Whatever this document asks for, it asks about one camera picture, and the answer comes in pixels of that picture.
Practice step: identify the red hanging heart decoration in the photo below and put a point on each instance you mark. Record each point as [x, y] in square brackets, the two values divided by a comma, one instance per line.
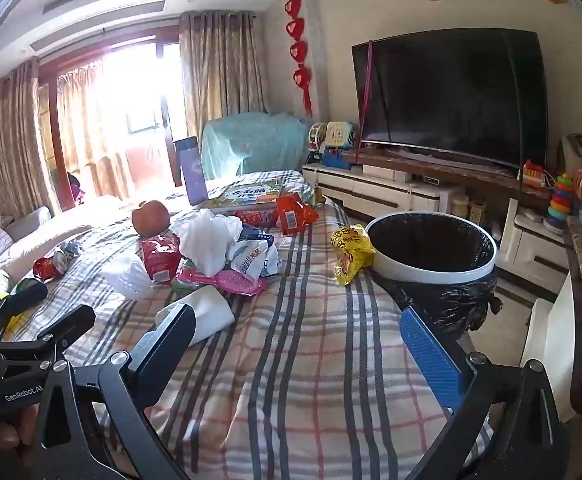
[298, 27]

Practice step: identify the yellow snack packet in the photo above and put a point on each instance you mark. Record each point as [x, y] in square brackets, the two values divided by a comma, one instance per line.
[351, 250]

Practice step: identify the crumpled white tissue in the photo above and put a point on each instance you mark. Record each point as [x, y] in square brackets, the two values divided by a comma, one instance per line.
[206, 242]

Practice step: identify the red toy phone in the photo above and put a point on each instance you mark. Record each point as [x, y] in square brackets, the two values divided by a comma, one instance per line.
[533, 172]

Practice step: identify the white blue printed packet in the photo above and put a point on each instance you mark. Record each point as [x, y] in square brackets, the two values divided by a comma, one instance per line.
[253, 260]

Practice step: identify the beige curtain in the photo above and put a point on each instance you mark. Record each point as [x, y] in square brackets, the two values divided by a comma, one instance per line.
[16, 150]
[221, 70]

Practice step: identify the green snack packet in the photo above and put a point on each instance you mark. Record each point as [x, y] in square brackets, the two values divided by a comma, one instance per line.
[318, 196]

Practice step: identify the red patterned snack packet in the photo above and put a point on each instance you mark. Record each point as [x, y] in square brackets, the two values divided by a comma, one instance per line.
[258, 217]

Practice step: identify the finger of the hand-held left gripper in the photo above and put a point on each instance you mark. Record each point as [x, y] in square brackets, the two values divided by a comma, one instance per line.
[71, 322]
[23, 297]

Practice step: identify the white television cabinet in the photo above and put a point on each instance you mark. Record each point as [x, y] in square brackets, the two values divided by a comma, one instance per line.
[381, 190]

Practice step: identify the pink ribbon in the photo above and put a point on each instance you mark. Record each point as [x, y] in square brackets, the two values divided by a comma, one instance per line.
[367, 75]

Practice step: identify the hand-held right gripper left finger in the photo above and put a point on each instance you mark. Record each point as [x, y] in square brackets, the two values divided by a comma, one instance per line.
[166, 345]

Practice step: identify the light sofa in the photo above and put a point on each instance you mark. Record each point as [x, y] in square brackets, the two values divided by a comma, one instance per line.
[31, 230]

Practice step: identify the beige bag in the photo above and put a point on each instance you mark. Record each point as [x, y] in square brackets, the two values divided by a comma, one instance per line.
[576, 152]

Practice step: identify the teal covered armchair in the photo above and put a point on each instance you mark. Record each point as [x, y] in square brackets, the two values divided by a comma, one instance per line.
[251, 140]

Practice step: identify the white bin with black bag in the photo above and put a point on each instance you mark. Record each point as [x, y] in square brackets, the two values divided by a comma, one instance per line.
[421, 270]

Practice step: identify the crumpled silver foil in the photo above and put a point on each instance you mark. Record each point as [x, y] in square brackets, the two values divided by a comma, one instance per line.
[70, 250]

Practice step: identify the round cage rattle toy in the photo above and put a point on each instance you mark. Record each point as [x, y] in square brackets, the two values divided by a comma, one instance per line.
[317, 136]

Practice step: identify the toy cash register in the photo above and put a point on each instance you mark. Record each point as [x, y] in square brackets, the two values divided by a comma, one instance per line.
[340, 140]

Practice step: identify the red apple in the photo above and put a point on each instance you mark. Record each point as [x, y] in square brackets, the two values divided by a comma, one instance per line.
[150, 217]

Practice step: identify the flat green picture box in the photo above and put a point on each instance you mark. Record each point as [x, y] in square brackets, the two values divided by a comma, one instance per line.
[251, 191]

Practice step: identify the white plastic bag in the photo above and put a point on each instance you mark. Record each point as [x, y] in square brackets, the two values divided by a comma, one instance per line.
[128, 277]

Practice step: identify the plaid blanket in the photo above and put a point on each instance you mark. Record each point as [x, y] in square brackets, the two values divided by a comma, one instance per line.
[296, 360]

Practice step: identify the dark blue snack packet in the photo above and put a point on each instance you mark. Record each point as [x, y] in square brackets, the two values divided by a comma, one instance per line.
[256, 234]

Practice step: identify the pink hairbrush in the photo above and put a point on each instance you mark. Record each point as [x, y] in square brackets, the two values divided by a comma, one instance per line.
[231, 282]

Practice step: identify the purple water bottle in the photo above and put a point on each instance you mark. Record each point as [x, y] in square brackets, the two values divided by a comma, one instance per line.
[192, 170]

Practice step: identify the red drink can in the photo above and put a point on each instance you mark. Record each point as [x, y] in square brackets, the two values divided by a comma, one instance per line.
[46, 268]

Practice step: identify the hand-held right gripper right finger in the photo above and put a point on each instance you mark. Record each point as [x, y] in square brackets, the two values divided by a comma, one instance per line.
[431, 355]

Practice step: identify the orange snack packet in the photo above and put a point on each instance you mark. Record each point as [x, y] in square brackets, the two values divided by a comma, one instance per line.
[293, 215]

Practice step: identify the person's left hand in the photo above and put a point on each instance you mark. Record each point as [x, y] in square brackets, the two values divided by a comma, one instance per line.
[1, 440]

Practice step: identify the black television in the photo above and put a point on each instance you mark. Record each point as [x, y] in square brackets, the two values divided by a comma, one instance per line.
[451, 95]

